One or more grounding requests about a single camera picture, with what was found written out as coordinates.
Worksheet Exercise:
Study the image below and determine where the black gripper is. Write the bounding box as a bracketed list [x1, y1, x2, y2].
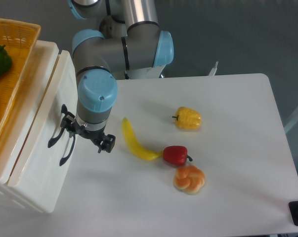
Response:
[60, 112, 116, 153]

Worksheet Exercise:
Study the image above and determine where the white drawer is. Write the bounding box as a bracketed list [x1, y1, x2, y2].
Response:
[8, 51, 78, 213]

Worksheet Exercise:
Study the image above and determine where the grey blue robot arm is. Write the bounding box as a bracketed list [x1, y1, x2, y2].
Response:
[68, 0, 174, 152]

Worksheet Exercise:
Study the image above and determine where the white drawer cabinet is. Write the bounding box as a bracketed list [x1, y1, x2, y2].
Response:
[0, 39, 60, 213]

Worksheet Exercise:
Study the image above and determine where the yellow toy banana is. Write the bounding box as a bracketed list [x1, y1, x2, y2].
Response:
[121, 118, 163, 160]

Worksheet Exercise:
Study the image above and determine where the red toy bell pepper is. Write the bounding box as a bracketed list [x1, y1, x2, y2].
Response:
[163, 146, 193, 166]

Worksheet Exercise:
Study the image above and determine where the yellow toy bell pepper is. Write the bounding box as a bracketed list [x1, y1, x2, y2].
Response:
[172, 107, 202, 129]

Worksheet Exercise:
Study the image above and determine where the knotted toy bread roll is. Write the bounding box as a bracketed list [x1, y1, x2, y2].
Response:
[173, 165, 206, 195]

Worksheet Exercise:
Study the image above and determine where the orange woven basket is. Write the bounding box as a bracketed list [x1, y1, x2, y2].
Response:
[0, 18, 41, 136]

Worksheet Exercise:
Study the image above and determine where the white plug behind table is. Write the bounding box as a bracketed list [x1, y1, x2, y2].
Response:
[208, 61, 218, 76]

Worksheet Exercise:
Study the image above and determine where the lower drawer black handle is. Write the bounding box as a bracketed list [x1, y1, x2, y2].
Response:
[59, 135, 76, 166]

